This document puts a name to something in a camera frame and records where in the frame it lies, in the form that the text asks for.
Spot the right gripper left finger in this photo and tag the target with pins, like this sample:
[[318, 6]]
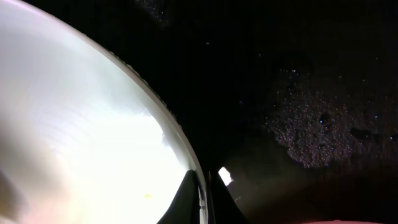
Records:
[[185, 207]]

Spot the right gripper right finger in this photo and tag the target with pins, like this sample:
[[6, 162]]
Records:
[[222, 208]]

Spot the white pink plate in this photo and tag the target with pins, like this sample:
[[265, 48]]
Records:
[[83, 137]]

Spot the black round tray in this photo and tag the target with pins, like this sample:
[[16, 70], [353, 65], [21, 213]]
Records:
[[292, 103]]

